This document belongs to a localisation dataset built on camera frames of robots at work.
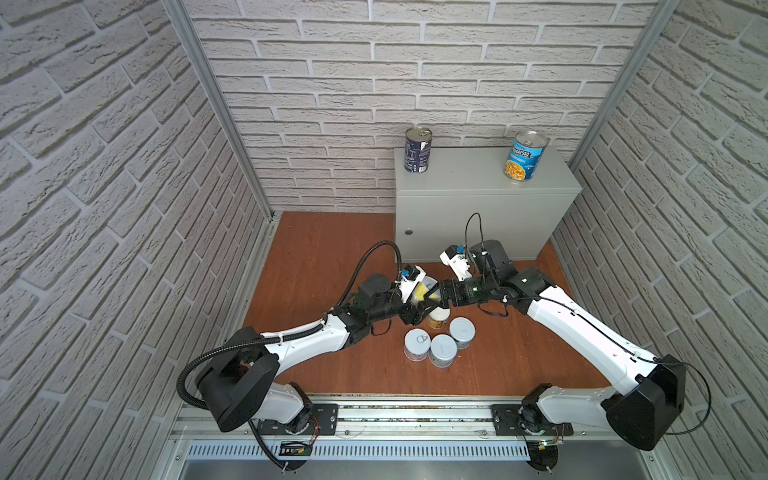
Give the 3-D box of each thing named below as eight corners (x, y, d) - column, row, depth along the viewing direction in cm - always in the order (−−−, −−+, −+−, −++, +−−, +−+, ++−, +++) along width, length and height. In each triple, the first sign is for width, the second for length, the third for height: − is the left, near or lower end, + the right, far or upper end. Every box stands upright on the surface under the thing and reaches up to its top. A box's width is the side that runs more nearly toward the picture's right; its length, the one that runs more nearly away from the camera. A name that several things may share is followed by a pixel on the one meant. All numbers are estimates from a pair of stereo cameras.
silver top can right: (449, 349, 88) (452, 341, 83) (446, 325, 93) (449, 316, 88) (473, 349, 88) (478, 341, 83) (468, 325, 93) (473, 316, 88)
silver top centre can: (429, 368, 84) (431, 361, 79) (427, 342, 89) (429, 334, 84) (455, 368, 84) (459, 361, 79) (452, 342, 89) (455, 334, 84)
